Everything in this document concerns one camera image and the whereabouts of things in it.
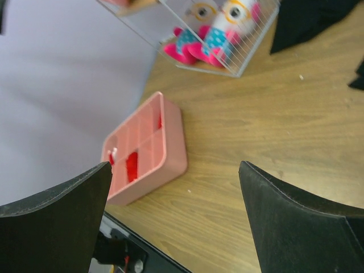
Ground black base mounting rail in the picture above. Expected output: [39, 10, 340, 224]
[99, 212, 190, 272]

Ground white panda plush blue dress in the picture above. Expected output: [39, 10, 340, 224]
[163, 1, 218, 65]

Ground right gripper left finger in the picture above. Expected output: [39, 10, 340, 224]
[1, 162, 112, 272]

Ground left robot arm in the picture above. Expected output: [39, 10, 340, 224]
[92, 231, 129, 266]

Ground white wire shelf rack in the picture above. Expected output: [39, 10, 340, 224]
[99, 1, 280, 77]

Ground white panda plush yellow glasses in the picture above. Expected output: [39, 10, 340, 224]
[188, 0, 260, 67]

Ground red item in tray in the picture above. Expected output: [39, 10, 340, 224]
[157, 114, 162, 129]
[126, 151, 138, 183]

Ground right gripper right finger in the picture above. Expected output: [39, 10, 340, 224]
[239, 161, 363, 272]

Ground black crumpled cloth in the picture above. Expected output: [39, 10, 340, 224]
[270, 1, 363, 90]

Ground red white striped item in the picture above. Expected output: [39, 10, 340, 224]
[107, 147, 118, 166]

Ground pink divided storage tray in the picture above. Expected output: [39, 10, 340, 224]
[101, 92, 188, 206]

